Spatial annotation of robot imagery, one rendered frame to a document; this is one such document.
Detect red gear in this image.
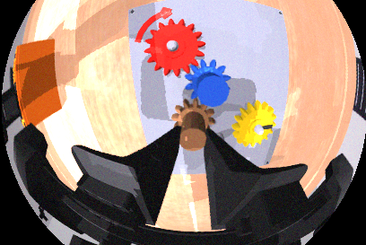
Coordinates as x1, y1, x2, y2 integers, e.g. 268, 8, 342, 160
144, 18, 205, 76

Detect red curved arrow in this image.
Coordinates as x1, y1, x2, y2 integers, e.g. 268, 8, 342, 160
134, 7, 172, 43

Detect blue gear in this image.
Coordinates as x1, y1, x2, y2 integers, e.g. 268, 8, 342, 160
184, 58, 231, 107

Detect yellow gear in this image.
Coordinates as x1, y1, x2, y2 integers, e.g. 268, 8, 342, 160
232, 101, 276, 147

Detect brown gear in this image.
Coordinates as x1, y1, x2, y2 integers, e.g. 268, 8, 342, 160
171, 98, 215, 151

